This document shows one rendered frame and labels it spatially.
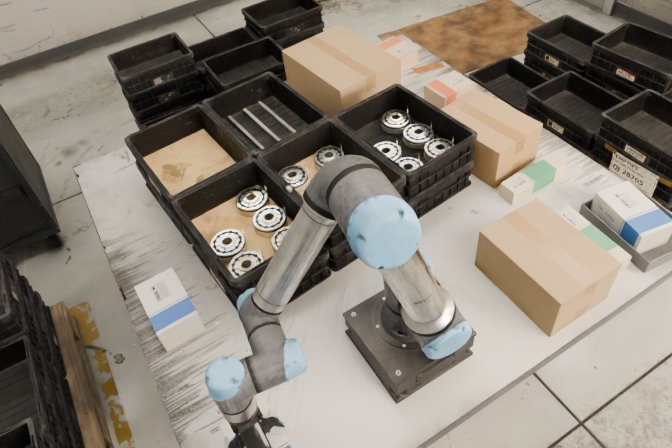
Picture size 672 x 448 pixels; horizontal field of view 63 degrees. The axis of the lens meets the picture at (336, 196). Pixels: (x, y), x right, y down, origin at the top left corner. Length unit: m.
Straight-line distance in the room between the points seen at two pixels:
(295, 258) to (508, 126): 1.09
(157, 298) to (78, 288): 1.29
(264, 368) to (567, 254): 0.88
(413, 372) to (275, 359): 0.42
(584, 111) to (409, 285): 2.00
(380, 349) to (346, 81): 1.07
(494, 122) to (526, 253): 0.57
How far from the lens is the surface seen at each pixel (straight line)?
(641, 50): 3.22
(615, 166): 2.62
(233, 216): 1.76
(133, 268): 1.91
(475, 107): 2.04
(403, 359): 1.43
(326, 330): 1.60
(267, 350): 1.14
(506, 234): 1.62
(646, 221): 1.85
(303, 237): 1.06
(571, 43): 3.43
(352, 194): 0.91
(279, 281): 1.12
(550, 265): 1.57
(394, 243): 0.90
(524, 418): 2.29
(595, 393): 2.40
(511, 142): 1.90
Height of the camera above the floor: 2.07
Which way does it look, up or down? 45 degrees down
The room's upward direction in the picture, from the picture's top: 7 degrees counter-clockwise
